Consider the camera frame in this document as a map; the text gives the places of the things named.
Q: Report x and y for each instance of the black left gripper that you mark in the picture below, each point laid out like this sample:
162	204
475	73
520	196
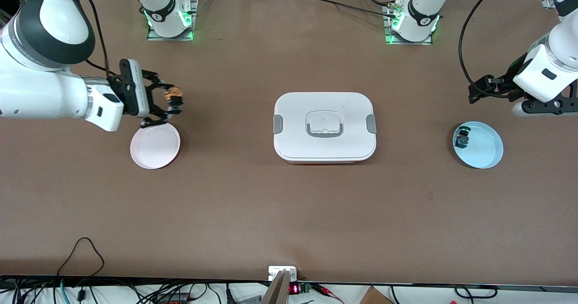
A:
505	86

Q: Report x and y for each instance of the pink round plate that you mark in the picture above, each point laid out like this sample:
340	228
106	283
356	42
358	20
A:
155	147

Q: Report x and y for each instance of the slanted wooden slat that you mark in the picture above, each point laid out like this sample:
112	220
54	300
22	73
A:
276	290

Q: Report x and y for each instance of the black table edge strip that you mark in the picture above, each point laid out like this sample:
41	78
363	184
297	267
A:
135	280

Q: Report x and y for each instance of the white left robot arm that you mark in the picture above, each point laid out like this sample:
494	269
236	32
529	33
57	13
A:
560	42

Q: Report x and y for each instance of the light blue round plate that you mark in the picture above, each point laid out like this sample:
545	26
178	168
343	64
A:
485	148

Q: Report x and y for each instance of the orange push-button switch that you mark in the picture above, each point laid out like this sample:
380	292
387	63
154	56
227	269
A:
174	97

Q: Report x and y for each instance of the aluminium profile rail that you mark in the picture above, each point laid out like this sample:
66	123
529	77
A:
548	0

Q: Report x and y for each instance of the white lunch box grey clips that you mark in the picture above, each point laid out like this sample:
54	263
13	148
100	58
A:
325	150

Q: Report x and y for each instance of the red LED display module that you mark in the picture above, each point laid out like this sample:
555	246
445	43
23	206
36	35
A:
295	288

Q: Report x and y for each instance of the brown cardboard piece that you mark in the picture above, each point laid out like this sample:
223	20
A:
375	296

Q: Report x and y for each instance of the small white socket box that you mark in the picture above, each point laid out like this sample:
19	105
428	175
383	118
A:
276	271

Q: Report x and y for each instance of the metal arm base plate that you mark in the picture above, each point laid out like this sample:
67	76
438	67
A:
153	36
389	37

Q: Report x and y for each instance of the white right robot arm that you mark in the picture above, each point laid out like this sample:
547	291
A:
45	91

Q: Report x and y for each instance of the green push-button switch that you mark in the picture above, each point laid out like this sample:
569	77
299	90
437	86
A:
462	137

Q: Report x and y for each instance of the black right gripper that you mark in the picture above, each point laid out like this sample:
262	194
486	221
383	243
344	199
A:
155	93

